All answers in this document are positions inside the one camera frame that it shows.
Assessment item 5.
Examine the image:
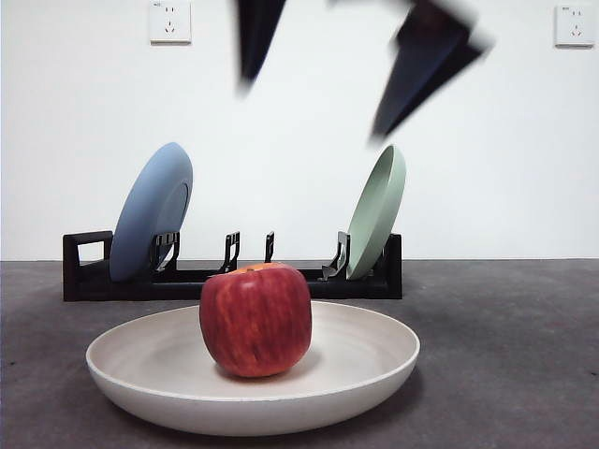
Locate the red apple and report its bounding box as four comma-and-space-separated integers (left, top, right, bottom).
198, 262, 314, 379

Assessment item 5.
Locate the cream yellow plate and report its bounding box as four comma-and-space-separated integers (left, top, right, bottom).
85, 299, 421, 438

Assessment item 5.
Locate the green plate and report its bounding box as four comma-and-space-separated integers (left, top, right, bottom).
346, 143, 407, 282

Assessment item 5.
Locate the blue plate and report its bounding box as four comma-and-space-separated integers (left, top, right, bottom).
109, 141, 195, 283

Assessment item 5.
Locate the black plastic plate rack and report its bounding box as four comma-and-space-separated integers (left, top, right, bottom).
62, 229, 403, 303

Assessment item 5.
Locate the white wall socket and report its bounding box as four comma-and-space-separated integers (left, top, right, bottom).
149, 0, 193, 46
554, 3, 596, 48

